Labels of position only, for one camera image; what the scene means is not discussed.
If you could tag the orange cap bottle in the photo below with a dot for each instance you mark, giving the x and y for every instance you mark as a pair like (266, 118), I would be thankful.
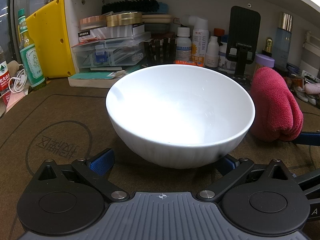
(218, 33)

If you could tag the beige oval container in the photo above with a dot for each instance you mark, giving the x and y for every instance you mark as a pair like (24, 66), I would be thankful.
(157, 18)

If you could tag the gold round tin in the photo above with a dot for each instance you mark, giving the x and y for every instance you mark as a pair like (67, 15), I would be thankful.
(123, 19)

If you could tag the white spray can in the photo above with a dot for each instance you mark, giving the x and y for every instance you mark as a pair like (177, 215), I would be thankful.
(199, 42)

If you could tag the pink cloth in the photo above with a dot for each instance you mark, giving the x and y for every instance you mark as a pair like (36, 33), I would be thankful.
(272, 105)

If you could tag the black shoe brush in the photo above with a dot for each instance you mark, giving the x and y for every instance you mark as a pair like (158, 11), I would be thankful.
(130, 5)

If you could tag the beige plush toy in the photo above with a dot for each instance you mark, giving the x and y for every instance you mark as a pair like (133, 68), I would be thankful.
(13, 67)

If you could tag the black phone stand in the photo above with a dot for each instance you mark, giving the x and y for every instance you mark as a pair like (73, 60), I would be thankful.
(245, 27)

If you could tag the blue sponge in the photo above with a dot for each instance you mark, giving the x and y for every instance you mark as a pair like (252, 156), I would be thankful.
(163, 7)

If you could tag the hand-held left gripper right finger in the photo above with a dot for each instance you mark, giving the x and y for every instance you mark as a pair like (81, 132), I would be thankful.
(228, 165)

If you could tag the pink round tin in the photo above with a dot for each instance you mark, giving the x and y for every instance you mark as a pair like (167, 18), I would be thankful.
(92, 22)

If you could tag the white striped box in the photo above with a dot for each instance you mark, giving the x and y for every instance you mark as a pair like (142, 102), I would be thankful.
(110, 33)

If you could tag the teal notebook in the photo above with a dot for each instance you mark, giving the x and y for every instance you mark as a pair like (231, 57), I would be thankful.
(92, 77)

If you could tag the white bowl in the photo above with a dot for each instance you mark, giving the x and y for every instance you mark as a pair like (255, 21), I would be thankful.
(175, 110)

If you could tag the pink small device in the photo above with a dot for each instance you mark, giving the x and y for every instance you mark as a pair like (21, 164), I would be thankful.
(312, 88)

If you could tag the blue toner bottle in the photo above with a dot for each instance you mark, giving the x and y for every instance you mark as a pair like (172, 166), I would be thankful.
(283, 42)

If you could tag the green glass bottle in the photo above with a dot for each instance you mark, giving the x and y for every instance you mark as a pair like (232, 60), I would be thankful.
(31, 62)

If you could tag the small white bottle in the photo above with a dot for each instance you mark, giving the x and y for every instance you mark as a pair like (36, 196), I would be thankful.
(212, 53)

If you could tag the dark gold cap bottle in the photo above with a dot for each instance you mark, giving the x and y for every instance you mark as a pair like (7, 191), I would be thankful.
(268, 46)

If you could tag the orange packet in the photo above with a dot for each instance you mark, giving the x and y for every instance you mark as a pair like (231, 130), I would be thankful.
(187, 63)

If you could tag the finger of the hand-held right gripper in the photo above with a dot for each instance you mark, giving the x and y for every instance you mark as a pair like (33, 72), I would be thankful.
(310, 138)
(311, 178)

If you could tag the row of dark vials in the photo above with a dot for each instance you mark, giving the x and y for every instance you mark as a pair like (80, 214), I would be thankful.
(160, 51)

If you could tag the red label water bottle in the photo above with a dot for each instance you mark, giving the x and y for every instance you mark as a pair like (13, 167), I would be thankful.
(3, 80)

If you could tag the yellow plastic box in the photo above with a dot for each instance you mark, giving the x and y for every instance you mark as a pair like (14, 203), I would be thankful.
(50, 42)

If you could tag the clear plastic organizer box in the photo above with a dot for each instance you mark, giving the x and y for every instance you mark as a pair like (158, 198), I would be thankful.
(112, 55)

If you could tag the white medicine bottle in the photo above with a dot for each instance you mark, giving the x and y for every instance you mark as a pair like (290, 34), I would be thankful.
(183, 45)

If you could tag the purple lid toothpick jar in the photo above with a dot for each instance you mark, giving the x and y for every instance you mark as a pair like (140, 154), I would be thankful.
(264, 60)

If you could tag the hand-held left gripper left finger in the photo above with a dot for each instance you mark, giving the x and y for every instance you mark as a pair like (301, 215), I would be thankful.
(101, 163)

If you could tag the blue label white bottle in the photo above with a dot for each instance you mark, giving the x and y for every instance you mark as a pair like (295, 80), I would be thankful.
(223, 61)

